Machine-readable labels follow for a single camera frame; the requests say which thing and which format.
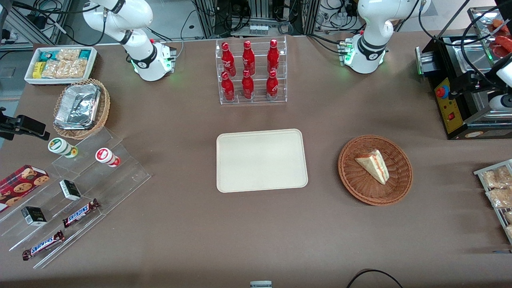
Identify cup with green lid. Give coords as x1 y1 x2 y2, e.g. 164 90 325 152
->
48 138 78 158

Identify metal wire rack tray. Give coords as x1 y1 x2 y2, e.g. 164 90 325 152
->
474 159 512 244

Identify black cable on grill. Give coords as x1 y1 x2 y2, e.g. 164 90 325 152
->
459 6 512 86

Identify beige plastic tray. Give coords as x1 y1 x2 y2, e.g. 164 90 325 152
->
216 128 308 193

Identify Snickers chocolate bar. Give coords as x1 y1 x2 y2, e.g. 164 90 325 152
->
62 199 100 228
22 230 65 261

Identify aluminium foil tray stack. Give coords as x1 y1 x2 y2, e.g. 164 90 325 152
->
55 84 101 130

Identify black cable loop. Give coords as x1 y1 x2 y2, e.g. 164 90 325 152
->
346 269 404 288

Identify small black carton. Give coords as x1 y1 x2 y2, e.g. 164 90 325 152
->
59 180 82 201
21 206 47 226

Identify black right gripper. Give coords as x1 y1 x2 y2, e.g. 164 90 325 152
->
0 106 51 141

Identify aluminium frame rail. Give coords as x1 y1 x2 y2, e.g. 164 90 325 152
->
0 0 73 50

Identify oval tan wicker basket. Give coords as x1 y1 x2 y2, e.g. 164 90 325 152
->
53 79 111 140

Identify cup with red lid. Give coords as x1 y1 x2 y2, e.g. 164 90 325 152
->
95 148 120 168

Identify red cola bottle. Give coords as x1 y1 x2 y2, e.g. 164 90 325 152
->
242 40 256 76
266 70 279 100
241 70 254 100
267 39 280 74
221 42 236 77
221 71 235 102

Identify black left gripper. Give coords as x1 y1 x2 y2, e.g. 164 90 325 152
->
448 70 502 100

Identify clear acrylic bottle rack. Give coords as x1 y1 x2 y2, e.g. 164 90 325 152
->
216 36 288 105

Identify triangular sandwich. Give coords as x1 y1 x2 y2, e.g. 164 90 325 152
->
354 149 389 185

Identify clear acrylic stepped shelf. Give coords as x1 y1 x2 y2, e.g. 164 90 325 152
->
0 128 152 269

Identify round brown wicker basket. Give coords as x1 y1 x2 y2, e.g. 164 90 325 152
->
338 135 413 206

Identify aluminium frame with equipment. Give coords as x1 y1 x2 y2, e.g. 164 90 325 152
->
192 0 321 38

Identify red cookie box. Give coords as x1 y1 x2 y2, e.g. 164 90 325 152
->
0 165 50 212

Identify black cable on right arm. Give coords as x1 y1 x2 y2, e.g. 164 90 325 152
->
12 0 108 46

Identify white rectangular snack bin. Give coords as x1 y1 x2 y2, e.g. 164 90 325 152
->
24 46 98 86

